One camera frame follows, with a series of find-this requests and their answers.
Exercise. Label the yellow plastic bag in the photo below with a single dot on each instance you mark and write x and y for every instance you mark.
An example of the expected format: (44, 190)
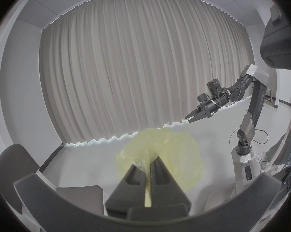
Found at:
(181, 153)

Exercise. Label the white chair with grey cushions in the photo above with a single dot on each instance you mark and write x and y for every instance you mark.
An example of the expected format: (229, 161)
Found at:
(12, 163)

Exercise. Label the white curtain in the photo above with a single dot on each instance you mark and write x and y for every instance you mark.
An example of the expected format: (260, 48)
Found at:
(135, 69)

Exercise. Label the person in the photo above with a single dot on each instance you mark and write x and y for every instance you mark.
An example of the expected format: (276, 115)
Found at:
(283, 146)

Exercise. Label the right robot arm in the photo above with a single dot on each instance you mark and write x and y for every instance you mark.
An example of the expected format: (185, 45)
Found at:
(256, 98)

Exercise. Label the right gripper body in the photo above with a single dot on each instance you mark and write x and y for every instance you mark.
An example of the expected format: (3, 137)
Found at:
(212, 106)

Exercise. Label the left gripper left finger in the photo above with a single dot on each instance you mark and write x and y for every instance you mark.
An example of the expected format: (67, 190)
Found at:
(126, 192)

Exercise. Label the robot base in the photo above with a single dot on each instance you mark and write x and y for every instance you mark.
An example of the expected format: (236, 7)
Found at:
(242, 164)

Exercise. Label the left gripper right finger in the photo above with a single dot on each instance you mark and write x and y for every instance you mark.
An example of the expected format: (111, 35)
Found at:
(167, 190)

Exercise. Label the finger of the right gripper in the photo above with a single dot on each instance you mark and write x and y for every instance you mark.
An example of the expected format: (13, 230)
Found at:
(195, 113)
(200, 117)

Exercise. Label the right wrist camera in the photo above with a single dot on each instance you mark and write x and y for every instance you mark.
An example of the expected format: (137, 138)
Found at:
(202, 98)

